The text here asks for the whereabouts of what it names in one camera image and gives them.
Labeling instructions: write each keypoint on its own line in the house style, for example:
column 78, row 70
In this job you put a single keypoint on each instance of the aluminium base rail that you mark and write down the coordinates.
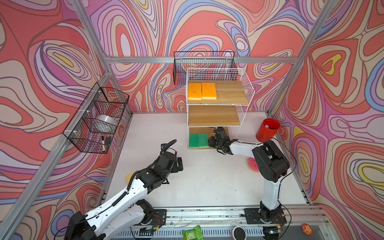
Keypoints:
column 217, row 222

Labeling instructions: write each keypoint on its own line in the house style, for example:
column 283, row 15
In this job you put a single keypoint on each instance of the black wire basket wall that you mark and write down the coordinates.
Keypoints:
column 82, row 132
column 200, row 59

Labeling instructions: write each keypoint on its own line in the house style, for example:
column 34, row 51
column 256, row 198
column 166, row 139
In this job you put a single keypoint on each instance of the red ribbed metal bucket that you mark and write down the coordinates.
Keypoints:
column 268, row 129

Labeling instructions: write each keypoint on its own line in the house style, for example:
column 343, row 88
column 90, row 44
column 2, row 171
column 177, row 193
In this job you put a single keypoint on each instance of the black wire basket left wall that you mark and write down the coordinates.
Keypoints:
column 82, row 132

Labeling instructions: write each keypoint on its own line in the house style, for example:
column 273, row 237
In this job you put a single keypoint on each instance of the silver bowl in basket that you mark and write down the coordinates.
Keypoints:
column 105, row 121

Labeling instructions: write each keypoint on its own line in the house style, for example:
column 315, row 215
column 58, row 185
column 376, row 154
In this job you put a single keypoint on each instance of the orange yellow sponge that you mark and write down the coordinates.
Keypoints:
column 128, row 177
column 194, row 92
column 209, row 91

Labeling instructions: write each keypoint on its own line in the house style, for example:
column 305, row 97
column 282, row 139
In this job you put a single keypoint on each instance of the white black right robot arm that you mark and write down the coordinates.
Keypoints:
column 272, row 164

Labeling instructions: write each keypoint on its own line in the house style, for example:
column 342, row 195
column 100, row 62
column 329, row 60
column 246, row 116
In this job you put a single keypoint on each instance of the red round sticker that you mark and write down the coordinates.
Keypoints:
column 307, row 229

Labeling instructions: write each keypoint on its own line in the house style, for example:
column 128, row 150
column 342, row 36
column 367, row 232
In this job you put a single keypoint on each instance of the pink smiley sponge right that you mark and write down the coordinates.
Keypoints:
column 252, row 165

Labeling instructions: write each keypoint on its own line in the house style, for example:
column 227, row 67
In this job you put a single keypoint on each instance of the yellow green sponge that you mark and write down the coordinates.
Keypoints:
column 194, row 142
column 204, row 140

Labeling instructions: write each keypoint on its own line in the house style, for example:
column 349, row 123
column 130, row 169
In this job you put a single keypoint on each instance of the green snack packet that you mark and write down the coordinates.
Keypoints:
column 193, row 234

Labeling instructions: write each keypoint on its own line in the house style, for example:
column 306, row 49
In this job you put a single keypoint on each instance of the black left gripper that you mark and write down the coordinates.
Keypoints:
column 175, row 168

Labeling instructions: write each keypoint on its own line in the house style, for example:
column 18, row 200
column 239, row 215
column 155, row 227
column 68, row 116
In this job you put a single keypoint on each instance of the black wire basket back wall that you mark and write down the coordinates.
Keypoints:
column 200, row 59

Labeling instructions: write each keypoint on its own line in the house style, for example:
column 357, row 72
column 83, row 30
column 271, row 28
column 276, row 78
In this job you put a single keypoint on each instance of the black marker in basket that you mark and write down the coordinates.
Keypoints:
column 103, row 144

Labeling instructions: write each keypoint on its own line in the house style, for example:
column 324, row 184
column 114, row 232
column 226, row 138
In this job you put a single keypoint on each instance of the white wire wooden shelf rack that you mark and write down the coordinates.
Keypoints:
column 234, row 95

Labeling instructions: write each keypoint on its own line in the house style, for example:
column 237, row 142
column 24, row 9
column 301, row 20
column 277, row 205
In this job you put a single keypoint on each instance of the black round speaker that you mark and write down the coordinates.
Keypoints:
column 238, row 233

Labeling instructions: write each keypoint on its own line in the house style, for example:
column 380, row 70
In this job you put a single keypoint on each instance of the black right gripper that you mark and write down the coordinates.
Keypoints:
column 211, row 140

